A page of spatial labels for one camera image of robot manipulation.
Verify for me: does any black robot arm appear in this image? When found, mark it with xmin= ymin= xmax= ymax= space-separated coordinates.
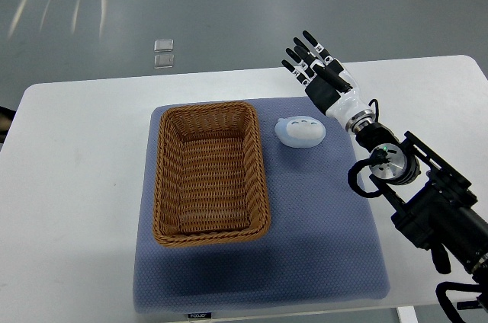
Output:
xmin=281 ymin=30 xmax=487 ymax=322

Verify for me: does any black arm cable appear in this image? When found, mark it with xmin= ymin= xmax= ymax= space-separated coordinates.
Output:
xmin=347 ymin=158 xmax=382 ymax=199

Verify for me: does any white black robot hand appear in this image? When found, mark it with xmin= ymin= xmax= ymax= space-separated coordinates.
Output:
xmin=281 ymin=30 xmax=371 ymax=126

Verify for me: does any blue foam cushion mat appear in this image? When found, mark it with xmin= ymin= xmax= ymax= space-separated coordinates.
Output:
xmin=133 ymin=97 xmax=390 ymax=314

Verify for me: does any brown wicker basket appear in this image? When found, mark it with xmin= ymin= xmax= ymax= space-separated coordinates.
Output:
xmin=152 ymin=101 xmax=271 ymax=248

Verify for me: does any metal floor plate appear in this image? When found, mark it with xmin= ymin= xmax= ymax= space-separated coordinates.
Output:
xmin=154 ymin=54 xmax=175 ymax=69
xmin=154 ymin=39 xmax=174 ymax=53

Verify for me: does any lower metal floor plate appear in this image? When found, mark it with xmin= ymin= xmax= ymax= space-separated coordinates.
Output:
xmin=154 ymin=54 xmax=175 ymax=69

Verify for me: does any upper metal floor plate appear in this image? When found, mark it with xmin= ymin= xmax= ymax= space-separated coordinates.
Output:
xmin=154 ymin=39 xmax=174 ymax=53

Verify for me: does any white table leg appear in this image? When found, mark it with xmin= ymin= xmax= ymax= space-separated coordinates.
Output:
xmin=396 ymin=305 xmax=419 ymax=323

